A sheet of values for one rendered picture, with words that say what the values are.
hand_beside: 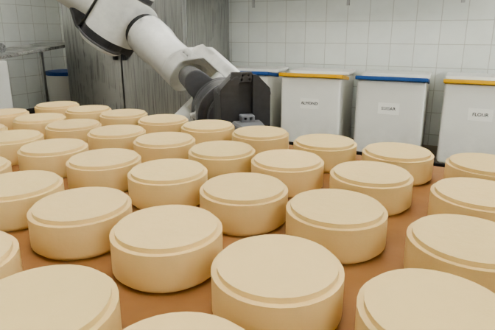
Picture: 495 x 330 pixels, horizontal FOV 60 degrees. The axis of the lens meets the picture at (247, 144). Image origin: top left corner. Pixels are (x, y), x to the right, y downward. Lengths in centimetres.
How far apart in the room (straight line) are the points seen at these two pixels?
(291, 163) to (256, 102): 19
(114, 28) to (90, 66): 374
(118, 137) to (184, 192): 13
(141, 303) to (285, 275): 6
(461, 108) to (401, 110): 42
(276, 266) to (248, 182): 9
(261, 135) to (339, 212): 16
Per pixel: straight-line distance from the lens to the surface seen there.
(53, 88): 544
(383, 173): 28
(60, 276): 17
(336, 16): 426
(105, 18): 78
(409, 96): 353
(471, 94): 353
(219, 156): 30
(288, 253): 17
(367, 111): 359
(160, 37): 73
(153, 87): 406
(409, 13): 417
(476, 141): 359
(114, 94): 436
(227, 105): 46
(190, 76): 59
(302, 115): 371
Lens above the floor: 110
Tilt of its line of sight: 15 degrees down
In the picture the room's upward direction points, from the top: straight up
